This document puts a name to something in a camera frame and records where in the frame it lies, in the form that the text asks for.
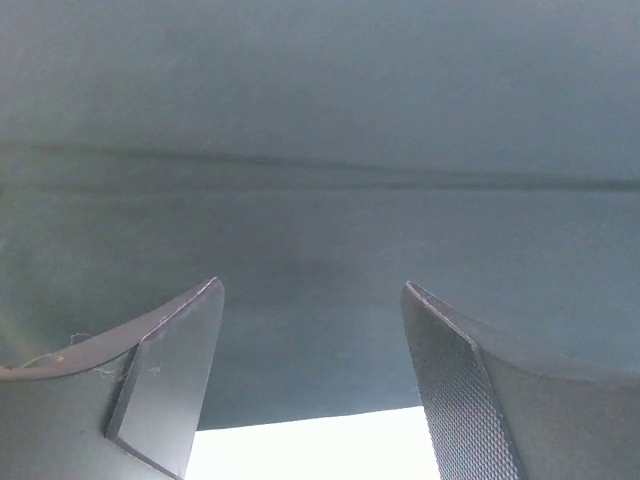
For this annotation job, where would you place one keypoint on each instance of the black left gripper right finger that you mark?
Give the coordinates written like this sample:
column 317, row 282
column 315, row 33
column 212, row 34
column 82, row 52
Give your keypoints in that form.
column 500, row 408

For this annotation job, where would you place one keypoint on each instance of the black t shirt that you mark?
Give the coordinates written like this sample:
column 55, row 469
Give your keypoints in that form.
column 315, row 156

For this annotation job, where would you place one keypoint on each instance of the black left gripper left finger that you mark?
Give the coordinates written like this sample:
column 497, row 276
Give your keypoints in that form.
column 124, row 404

